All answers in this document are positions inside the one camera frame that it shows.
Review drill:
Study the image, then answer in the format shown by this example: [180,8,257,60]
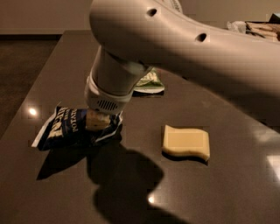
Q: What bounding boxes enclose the brown packets in basket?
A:
[246,22,280,41]

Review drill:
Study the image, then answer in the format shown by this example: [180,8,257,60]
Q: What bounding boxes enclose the white napkin in basket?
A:
[227,21,247,33]

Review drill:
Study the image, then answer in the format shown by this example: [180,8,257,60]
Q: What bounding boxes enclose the yellow wavy sponge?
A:
[163,125,210,162]

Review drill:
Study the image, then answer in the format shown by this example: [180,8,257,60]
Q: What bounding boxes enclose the blue Kettle chip bag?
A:
[31,106,123,151]

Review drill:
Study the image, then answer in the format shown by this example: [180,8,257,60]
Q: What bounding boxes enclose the green jalapeno chip bag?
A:
[134,68,165,94]

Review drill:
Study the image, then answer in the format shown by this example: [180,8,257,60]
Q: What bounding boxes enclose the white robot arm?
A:
[85,0,280,129]

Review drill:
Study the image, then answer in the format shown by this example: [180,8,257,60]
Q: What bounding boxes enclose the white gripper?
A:
[84,72,132,131]

